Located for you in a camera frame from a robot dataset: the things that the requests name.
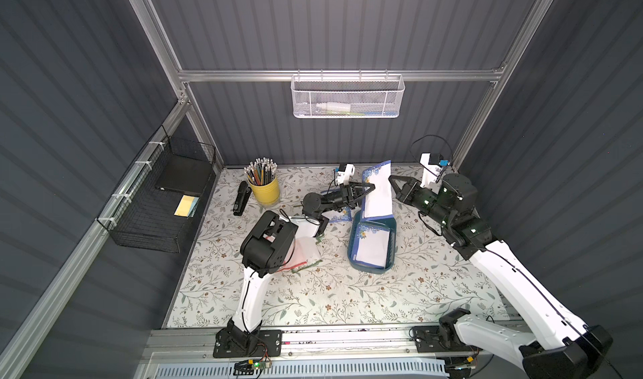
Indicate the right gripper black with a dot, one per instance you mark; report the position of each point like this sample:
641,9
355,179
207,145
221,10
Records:
408,191

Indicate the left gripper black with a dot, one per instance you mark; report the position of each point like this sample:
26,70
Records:
344,195

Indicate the blue bordered stationery paper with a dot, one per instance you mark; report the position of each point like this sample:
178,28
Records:
341,216

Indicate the blue floral paper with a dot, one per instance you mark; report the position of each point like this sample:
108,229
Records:
378,204
370,245

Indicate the teal plastic storage box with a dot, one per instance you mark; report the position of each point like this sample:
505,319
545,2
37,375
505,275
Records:
389,223

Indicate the red bordered stationery paper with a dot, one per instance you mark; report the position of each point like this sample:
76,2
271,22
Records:
304,253

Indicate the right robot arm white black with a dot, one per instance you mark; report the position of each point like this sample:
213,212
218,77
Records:
558,343

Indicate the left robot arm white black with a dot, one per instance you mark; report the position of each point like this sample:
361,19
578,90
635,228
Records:
268,248

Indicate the yellow pencil cup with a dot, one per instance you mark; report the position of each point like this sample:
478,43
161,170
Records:
267,195

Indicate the bundle of pencils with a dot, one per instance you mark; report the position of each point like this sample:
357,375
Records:
261,172

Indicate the white bottle in basket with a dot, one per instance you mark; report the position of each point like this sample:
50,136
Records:
333,108

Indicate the black stapler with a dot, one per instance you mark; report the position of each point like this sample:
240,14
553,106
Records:
243,194

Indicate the yellow sticky note pad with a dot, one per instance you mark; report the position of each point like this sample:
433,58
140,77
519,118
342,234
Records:
187,206

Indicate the black notebook in basket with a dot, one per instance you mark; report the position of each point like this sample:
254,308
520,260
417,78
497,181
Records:
184,175

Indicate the small green circuit board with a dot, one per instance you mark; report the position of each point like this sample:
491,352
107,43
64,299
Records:
251,367

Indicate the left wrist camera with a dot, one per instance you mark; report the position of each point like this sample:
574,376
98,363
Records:
343,174

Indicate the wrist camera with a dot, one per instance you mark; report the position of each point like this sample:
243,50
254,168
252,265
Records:
343,174
433,165

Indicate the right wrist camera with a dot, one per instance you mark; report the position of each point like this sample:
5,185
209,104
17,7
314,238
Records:
433,165

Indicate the white wire mesh basket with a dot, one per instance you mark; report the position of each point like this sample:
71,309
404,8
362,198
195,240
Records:
372,96

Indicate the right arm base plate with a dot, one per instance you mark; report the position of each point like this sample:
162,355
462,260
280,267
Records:
435,338

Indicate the white perforated cable tray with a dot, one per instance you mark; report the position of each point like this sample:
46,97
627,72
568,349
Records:
407,367

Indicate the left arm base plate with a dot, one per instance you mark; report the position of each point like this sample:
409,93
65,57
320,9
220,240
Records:
256,346

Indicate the black wire wall basket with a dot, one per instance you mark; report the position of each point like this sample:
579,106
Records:
143,216

